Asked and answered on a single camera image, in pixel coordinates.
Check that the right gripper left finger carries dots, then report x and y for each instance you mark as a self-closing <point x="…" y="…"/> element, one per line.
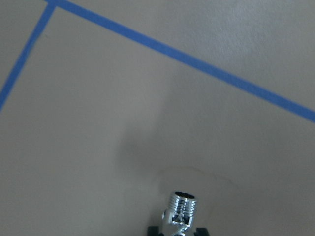
<point x="154" y="232"/>

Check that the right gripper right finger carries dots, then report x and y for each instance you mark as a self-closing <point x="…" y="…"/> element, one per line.
<point x="201" y="232"/>

